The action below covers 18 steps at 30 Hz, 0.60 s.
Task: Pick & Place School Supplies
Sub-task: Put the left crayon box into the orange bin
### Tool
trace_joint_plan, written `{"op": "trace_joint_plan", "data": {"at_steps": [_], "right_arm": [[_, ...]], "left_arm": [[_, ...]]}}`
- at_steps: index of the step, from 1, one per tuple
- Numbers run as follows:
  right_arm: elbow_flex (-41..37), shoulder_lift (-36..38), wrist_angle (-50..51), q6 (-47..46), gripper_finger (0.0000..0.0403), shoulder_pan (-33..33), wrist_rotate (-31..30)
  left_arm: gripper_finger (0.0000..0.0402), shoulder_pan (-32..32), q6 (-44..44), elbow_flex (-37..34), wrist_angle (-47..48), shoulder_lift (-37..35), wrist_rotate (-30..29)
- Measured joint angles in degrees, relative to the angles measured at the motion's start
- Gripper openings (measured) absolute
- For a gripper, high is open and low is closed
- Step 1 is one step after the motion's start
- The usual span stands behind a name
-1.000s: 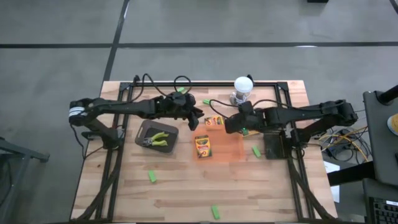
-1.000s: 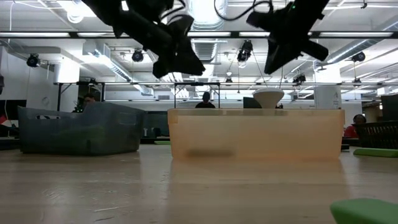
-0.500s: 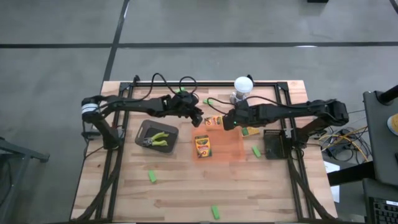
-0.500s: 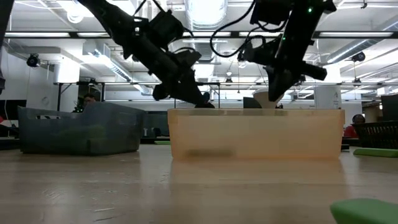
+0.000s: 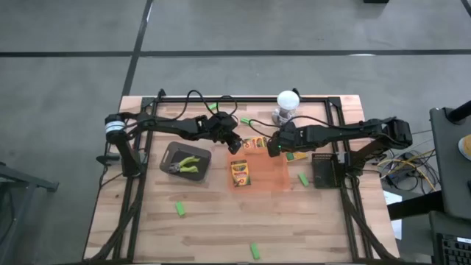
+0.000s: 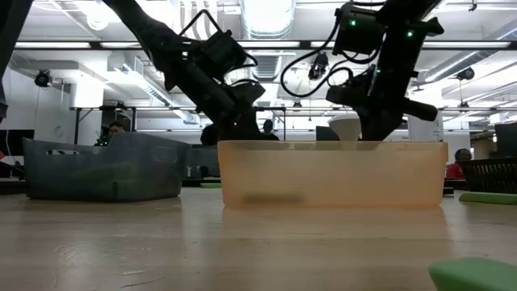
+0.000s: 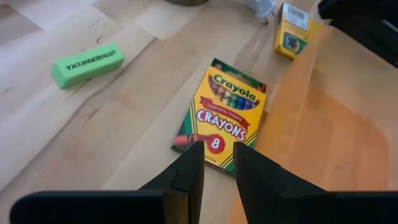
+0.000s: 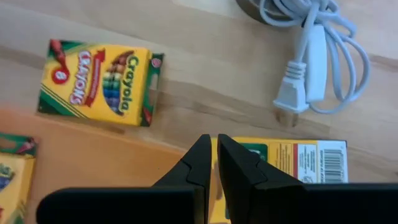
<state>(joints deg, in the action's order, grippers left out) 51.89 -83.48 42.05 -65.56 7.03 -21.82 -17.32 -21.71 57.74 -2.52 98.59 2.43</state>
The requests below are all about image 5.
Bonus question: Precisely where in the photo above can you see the yellow-handled wire cutters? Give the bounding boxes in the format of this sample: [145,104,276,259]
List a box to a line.
[168,161,200,175]

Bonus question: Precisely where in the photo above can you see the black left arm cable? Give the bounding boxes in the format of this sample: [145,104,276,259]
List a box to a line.
[172,89,239,122]

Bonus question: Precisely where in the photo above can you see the black aluminium rig frame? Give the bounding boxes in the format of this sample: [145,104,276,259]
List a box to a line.
[82,88,402,265]

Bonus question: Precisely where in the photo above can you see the yellow-handled needle-nose pliers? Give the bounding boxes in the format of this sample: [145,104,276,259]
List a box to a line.
[178,155,202,166]

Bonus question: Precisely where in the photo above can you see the black floor beam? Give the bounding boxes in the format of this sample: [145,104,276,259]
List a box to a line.
[386,190,446,222]

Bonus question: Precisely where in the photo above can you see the tangle of floor cables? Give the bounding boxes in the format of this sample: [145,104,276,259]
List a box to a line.
[367,128,445,192]

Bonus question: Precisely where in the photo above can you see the yellow green crayon box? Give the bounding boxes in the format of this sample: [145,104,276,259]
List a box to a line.
[230,159,252,188]
[241,135,269,151]
[285,149,309,163]

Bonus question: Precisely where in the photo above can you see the grey metal stand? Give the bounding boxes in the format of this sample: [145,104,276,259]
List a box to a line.
[0,160,60,265]

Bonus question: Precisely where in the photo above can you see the yellow round object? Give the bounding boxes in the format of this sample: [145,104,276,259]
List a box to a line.
[457,134,471,161]

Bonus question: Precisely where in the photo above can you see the white dome lamp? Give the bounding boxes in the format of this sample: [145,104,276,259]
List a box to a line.
[271,90,301,128]

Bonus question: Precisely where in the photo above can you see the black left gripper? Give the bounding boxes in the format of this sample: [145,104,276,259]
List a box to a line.
[200,112,247,155]

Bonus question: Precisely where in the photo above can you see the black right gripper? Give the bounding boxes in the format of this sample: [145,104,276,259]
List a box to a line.
[267,121,307,158]

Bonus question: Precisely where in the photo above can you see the dark grey desk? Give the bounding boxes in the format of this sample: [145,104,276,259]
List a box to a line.
[429,106,471,222]

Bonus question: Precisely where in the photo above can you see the black keyboard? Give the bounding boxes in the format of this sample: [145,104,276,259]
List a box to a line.
[436,232,471,265]

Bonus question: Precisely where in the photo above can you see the black pole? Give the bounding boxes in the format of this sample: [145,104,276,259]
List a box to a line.
[444,99,471,124]

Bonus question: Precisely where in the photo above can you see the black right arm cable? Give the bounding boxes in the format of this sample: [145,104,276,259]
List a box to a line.
[247,114,332,139]

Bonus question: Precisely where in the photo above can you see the white paper sheet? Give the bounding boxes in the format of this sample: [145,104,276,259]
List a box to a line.
[382,190,404,241]

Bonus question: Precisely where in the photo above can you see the orange translucent plastic bin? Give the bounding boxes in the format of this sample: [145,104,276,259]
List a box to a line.
[225,150,294,191]

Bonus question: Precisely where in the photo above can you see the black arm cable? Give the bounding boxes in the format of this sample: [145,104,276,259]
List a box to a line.
[172,89,239,122]
[247,114,332,139]

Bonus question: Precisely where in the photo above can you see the dark grey plastic bin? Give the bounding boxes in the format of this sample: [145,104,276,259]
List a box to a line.
[159,141,213,183]

